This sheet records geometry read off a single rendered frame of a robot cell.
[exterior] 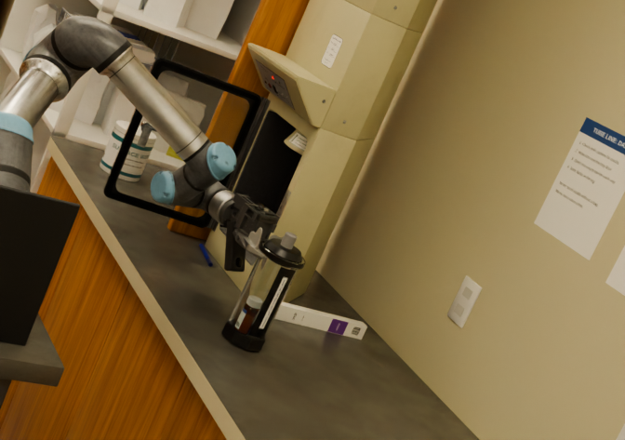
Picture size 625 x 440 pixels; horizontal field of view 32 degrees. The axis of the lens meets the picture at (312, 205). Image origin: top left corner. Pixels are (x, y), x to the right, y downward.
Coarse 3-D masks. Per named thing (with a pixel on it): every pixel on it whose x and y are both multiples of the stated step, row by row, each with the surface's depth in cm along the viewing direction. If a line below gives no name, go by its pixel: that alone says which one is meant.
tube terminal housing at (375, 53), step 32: (320, 0) 278; (320, 32) 274; (352, 32) 261; (384, 32) 259; (416, 32) 273; (320, 64) 270; (352, 64) 259; (384, 64) 263; (352, 96) 263; (384, 96) 274; (320, 128) 262; (352, 128) 266; (320, 160) 266; (352, 160) 274; (320, 192) 269; (288, 224) 269; (320, 224) 274; (224, 256) 287; (320, 256) 293
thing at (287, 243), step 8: (288, 232) 238; (272, 240) 237; (280, 240) 240; (288, 240) 236; (272, 248) 234; (280, 248) 234; (288, 248) 237; (296, 248) 239; (280, 256) 234; (288, 256) 234; (296, 256) 235
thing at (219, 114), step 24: (168, 72) 278; (192, 96) 282; (216, 96) 284; (144, 120) 281; (216, 120) 286; (240, 120) 288; (168, 144) 285; (144, 168) 285; (168, 168) 287; (120, 192) 286; (144, 192) 287
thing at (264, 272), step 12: (264, 240) 240; (264, 264) 235; (276, 264) 234; (300, 264) 235; (252, 276) 237; (264, 276) 235; (252, 288) 236; (264, 288) 235; (288, 288) 239; (240, 300) 239; (252, 300) 236; (264, 300) 236; (240, 312) 238; (252, 312) 237; (276, 312) 239; (240, 324) 238; (252, 324) 237; (252, 336) 238; (264, 336) 241
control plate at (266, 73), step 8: (264, 72) 277; (272, 72) 271; (264, 80) 282; (272, 80) 275; (280, 80) 267; (272, 88) 279; (280, 88) 271; (280, 96) 275; (288, 96) 267; (288, 104) 271
